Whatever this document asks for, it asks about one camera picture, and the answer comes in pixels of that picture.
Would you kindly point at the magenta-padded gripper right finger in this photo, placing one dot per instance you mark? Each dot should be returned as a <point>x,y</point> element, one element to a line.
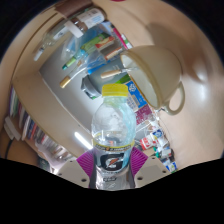
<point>151,170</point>

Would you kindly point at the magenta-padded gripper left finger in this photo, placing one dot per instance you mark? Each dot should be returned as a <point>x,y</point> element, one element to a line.
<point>71,171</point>

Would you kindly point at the clear drink bottle yellow cap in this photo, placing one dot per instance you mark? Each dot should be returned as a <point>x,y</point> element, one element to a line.
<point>113,126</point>

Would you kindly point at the white desk lamp light bar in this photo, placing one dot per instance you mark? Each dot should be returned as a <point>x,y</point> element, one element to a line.
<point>82,140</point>

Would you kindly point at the pink packet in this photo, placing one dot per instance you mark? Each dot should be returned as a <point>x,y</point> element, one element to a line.
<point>144,116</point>

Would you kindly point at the white and blue tissue box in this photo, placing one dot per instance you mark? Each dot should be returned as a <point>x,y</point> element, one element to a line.
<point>138,95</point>

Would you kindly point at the tall green bottle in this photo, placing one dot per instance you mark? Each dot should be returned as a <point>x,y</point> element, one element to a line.
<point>121,79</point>

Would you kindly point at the clear blue plastic bag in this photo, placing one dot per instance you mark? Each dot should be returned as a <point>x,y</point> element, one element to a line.
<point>75,43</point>

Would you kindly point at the clear glass bottle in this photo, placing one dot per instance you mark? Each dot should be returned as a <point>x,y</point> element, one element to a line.
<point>55,38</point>

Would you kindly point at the brown jar with white lid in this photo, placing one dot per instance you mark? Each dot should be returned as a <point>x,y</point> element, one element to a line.
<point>91,18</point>

